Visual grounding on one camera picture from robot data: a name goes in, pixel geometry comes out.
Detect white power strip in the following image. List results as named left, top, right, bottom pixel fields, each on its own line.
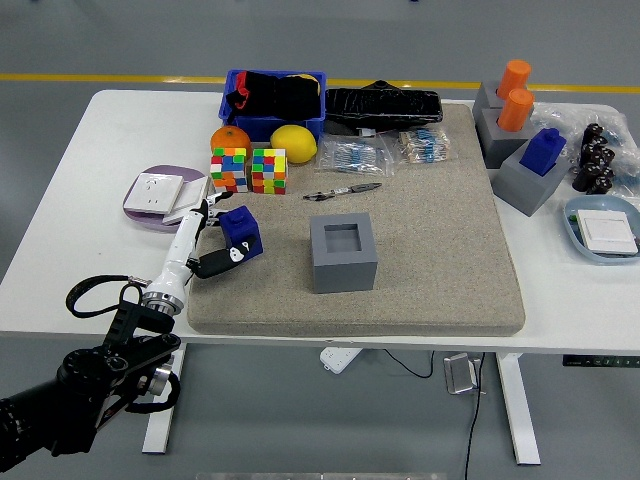
left=319, top=345, right=362, bottom=374

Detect grey cube seal holder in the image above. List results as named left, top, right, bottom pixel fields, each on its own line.
left=491, top=142, right=571, bottom=218
left=474, top=107, right=536, bottom=170
left=472, top=81, right=506, bottom=119
left=309, top=212, right=379, bottom=295

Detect white wall socket panel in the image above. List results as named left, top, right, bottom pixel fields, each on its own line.
left=123, top=173, right=185, bottom=215

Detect black table control panel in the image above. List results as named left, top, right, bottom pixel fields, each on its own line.
left=562, top=354, right=640, bottom=369

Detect white switch panel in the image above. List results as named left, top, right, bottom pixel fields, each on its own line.
left=162, top=176, right=210, bottom=226
left=576, top=209, right=640, bottom=257

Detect black silver pen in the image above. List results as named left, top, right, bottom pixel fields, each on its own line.
left=302, top=182, right=384, bottom=202

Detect clear bag tan resistors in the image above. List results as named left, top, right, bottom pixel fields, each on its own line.
left=394, top=127, right=459, bottom=165

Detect purple plate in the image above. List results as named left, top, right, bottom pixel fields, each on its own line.
left=122, top=164, right=210, bottom=232

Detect thin black cable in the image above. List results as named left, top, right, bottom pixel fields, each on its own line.
left=463, top=352, right=487, bottom=480
left=382, top=348, right=435, bottom=379

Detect blue plastic bin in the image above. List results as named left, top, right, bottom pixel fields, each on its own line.
left=218, top=68, right=328, bottom=144

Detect blue square seal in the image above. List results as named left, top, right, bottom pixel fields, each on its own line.
left=519, top=128, right=568, bottom=177
left=219, top=205, right=264, bottom=261

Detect yellow lemon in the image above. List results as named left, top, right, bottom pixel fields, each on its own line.
left=270, top=124, right=320, bottom=164

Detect light blue tray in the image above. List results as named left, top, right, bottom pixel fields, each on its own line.
left=562, top=194, right=640, bottom=266

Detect orange fruit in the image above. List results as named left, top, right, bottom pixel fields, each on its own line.
left=210, top=125, right=253, bottom=154

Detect clear bag blue resistors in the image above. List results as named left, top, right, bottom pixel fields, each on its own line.
left=315, top=133, right=396, bottom=177

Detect black cloth bag red trim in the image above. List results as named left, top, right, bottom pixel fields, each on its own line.
left=223, top=70, right=322, bottom=121

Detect silver metal bracket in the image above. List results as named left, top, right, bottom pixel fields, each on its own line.
left=443, top=352, right=482, bottom=396

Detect orange cylinder seal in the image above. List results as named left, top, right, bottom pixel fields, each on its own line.
left=496, top=59, right=533, bottom=99
left=497, top=88, right=536, bottom=133

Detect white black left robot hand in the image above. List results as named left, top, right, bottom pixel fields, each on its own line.
left=147, top=190, right=252, bottom=302

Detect white table leg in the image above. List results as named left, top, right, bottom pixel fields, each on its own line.
left=496, top=352, right=542, bottom=466
left=141, top=343, right=187, bottom=455

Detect grey-brown fabric mat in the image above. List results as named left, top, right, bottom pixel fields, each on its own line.
left=187, top=103, right=527, bottom=337

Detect colourful puzzle cube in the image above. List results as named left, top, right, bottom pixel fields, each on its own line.
left=251, top=147, right=290, bottom=195
left=209, top=146, right=250, bottom=194

